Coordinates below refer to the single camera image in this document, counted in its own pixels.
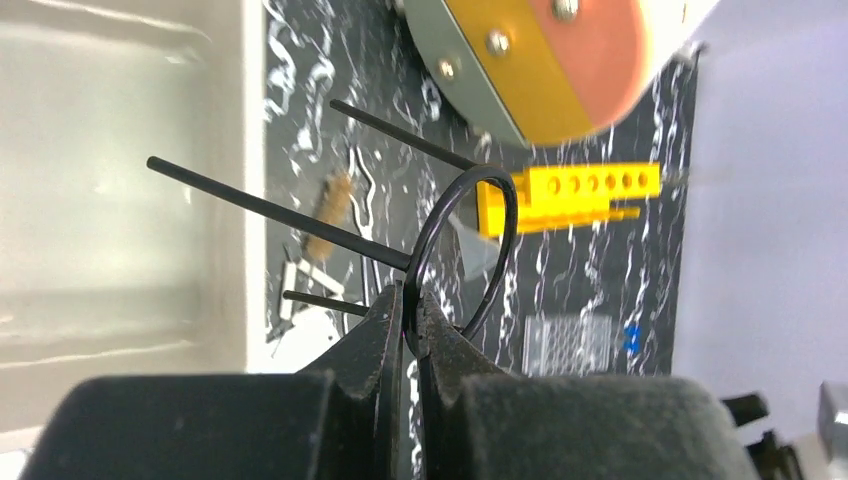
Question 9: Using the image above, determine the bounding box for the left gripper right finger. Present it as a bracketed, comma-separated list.
[417, 294, 757, 479]

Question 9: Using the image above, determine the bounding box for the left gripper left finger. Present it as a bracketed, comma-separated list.
[22, 284, 403, 479]

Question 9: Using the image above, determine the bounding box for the blue capped vial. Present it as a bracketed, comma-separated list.
[624, 324, 640, 343]
[623, 338, 641, 355]

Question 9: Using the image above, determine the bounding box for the black ring clamp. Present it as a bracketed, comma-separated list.
[146, 99, 518, 359]

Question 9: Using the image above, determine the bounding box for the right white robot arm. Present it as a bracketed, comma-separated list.
[722, 381, 847, 480]

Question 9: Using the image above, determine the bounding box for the clear acrylic tube rack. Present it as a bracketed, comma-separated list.
[522, 314, 614, 377]

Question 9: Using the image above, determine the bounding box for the white clay triangle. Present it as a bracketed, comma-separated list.
[278, 260, 345, 322]

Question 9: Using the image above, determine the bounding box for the clear plastic funnel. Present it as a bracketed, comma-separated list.
[448, 214, 500, 281]

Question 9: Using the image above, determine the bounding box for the yellow test tube rack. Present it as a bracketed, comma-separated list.
[511, 163, 662, 234]

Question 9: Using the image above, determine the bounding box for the cream plastic bin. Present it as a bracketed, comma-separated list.
[1, 1, 266, 448]

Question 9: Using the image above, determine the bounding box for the cylindrical drawer cabinet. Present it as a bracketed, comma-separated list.
[393, 0, 714, 147]

